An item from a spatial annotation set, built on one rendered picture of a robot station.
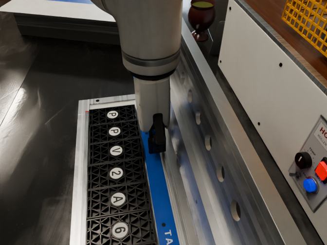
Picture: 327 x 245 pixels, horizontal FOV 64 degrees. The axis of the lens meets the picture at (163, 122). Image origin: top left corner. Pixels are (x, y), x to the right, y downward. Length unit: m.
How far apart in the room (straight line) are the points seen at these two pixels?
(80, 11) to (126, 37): 0.50
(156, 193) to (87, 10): 0.58
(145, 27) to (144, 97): 0.10
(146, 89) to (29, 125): 0.34
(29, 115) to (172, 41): 0.42
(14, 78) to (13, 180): 0.34
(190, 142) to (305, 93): 0.18
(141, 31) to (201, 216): 0.25
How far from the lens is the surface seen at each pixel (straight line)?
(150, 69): 0.36
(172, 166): 0.48
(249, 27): 0.58
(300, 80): 0.45
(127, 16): 0.33
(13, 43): 0.98
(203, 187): 0.38
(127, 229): 0.41
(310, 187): 0.45
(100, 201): 0.44
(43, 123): 0.64
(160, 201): 0.44
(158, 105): 0.39
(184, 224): 0.42
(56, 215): 0.49
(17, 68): 0.84
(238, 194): 0.30
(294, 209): 0.51
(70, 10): 0.86
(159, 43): 0.34
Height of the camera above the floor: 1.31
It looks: 45 degrees down
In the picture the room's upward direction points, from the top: straight up
